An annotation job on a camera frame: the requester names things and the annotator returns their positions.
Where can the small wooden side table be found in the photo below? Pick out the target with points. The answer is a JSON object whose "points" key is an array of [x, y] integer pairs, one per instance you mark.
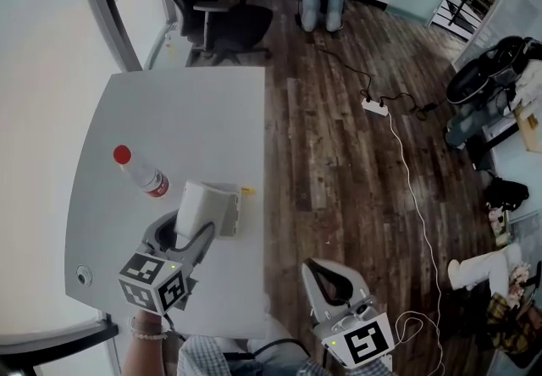
{"points": [[529, 128]]}

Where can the small yellow clip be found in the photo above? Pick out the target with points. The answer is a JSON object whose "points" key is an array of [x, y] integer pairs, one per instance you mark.
{"points": [[247, 190]]}

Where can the black bag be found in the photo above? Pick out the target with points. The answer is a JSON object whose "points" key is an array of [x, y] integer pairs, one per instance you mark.
{"points": [[506, 192]]}

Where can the pale soft toy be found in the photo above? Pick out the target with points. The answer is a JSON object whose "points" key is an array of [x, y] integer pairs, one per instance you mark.
{"points": [[497, 222]]}

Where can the clear water bottle red cap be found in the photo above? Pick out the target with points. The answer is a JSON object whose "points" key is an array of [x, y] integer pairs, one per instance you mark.
{"points": [[146, 177]]}

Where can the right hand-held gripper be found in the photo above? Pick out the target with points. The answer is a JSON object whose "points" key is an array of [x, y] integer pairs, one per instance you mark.
{"points": [[364, 340]]}

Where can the dark window frame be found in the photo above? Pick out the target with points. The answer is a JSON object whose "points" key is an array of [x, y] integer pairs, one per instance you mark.
{"points": [[106, 6]]}

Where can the person's light jeans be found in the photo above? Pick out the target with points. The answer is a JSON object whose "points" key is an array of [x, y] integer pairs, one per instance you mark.
{"points": [[271, 361]]}

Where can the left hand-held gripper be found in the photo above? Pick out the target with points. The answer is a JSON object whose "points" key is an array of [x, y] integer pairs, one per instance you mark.
{"points": [[139, 272]]}

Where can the black capsule backpack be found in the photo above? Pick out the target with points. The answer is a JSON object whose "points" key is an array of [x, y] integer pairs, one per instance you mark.
{"points": [[478, 78]]}

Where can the person's left forearm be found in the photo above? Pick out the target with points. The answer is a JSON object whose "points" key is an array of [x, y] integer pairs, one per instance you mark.
{"points": [[142, 359]]}

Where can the person's plaid shirt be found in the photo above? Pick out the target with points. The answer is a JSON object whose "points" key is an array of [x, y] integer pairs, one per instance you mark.
{"points": [[199, 359]]}

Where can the black office chair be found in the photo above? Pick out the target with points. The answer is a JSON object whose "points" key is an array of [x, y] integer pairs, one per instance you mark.
{"points": [[228, 23]]}

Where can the white power strip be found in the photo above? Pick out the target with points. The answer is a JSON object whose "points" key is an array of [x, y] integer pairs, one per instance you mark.
{"points": [[374, 107]]}

